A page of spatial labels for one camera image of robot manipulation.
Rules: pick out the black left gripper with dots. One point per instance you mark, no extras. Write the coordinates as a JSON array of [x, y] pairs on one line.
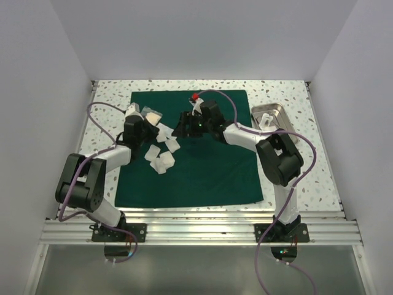
[[153, 131]]

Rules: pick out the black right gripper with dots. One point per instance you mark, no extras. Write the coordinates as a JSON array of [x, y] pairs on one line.
[[186, 118]]

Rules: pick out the clear pouch with dark item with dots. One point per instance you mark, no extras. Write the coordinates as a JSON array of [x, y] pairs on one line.
[[265, 123]]

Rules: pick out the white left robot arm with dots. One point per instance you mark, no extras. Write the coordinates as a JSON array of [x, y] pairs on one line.
[[81, 187]]

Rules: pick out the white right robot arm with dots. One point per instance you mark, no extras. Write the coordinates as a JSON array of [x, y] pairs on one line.
[[280, 159]]

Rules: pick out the green surgical cloth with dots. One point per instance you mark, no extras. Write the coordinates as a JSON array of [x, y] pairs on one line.
[[205, 173]]

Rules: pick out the white printed paper packet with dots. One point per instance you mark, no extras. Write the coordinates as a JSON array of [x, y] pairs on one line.
[[165, 133]]

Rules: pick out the clear bag with gloves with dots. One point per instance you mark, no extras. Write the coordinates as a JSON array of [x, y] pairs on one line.
[[152, 116]]

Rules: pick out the white gauze pad middle left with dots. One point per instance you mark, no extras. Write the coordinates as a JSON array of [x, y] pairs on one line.
[[152, 153]]

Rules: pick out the white gauze pad lower middle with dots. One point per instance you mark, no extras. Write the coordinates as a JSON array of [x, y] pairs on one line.
[[167, 159]]

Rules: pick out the white gauze pad front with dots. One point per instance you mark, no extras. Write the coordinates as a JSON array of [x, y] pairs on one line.
[[158, 165]]

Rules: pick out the stainless steel tray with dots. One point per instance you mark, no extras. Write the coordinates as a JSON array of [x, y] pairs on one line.
[[281, 119]]

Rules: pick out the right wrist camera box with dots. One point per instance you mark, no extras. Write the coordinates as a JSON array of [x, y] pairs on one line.
[[196, 111]]

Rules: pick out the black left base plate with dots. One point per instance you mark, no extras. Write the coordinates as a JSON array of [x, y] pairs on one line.
[[129, 233]]

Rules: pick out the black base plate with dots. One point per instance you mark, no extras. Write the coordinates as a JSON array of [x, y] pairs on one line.
[[129, 233], [281, 234]]

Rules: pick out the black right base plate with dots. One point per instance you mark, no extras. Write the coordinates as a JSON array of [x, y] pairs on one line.
[[281, 234]]

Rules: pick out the aluminium rail frame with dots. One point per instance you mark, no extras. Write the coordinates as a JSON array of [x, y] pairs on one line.
[[211, 250]]

